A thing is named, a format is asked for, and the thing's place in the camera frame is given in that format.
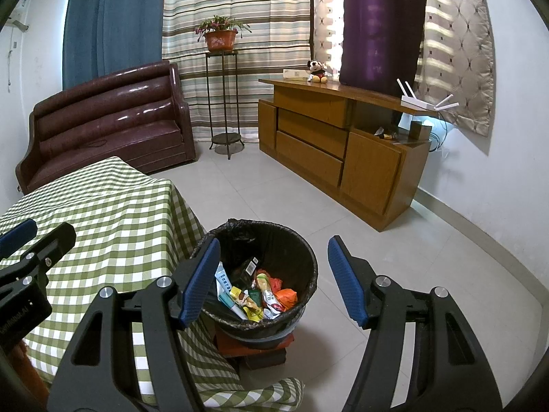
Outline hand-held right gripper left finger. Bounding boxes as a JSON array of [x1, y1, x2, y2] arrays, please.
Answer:
[[46, 236, 221, 412]]

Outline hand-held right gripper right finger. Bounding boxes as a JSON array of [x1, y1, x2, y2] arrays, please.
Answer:
[[327, 235, 502, 412]]

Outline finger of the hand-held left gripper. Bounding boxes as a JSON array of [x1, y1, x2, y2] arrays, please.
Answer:
[[0, 218, 38, 260], [19, 222, 78, 275]]

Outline light blue stick packet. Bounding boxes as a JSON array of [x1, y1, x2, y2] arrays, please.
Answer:
[[218, 294, 249, 320]]

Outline yellow wrapper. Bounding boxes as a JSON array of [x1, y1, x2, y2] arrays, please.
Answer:
[[229, 287, 263, 322]]

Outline black carton box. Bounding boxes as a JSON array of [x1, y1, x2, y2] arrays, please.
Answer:
[[234, 256, 261, 286]]

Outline orange plastic bag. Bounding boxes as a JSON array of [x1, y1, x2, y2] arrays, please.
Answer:
[[274, 288, 298, 310]]

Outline clear white wrapper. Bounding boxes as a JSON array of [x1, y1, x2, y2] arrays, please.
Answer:
[[261, 278, 284, 320]]

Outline red plastic bag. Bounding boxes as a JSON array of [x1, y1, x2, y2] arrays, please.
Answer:
[[256, 270, 284, 290]]

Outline black trash bin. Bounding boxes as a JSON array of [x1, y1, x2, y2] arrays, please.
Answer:
[[190, 219, 319, 350]]

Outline person's left forearm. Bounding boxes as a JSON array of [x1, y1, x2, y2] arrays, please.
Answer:
[[6, 339, 50, 402]]

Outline green white checkered tablecloth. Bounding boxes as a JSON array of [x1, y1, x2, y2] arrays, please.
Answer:
[[0, 156, 306, 410]]

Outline red stool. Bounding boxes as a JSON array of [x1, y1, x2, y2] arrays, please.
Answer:
[[214, 322, 299, 370]]

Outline wooden cabinet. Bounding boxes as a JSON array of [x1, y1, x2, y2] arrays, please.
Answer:
[[257, 76, 442, 232]]

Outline dark red leather sofa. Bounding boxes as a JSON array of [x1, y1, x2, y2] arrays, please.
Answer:
[[15, 60, 197, 195]]

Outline black metal plant stand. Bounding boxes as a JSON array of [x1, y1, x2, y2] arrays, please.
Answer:
[[205, 50, 245, 160]]

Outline small brown box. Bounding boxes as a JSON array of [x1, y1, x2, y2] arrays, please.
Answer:
[[409, 121, 432, 141]]

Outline white router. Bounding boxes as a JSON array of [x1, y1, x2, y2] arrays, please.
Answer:
[[397, 78, 459, 114]]

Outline plush mouse toy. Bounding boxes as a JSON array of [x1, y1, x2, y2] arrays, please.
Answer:
[[306, 59, 333, 84]]

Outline white air conditioner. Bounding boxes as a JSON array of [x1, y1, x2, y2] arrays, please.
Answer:
[[6, 0, 31, 31]]

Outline blue curtain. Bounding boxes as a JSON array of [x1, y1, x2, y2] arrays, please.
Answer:
[[62, 0, 168, 91]]

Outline potted plant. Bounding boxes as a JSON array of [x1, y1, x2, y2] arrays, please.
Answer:
[[195, 15, 253, 52]]

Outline beige diamond pattern curtain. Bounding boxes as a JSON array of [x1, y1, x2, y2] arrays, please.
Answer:
[[414, 0, 496, 137]]

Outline dark purple curtain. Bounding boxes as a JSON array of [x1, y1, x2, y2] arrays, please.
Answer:
[[339, 0, 430, 97]]

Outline striped curtain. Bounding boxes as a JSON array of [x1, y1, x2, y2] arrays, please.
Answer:
[[162, 0, 316, 143]]

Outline sheer dotted curtain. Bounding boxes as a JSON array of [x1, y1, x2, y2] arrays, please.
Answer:
[[312, 0, 346, 79]]

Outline thin cables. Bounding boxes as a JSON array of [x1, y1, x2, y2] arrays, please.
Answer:
[[429, 118, 455, 153]]

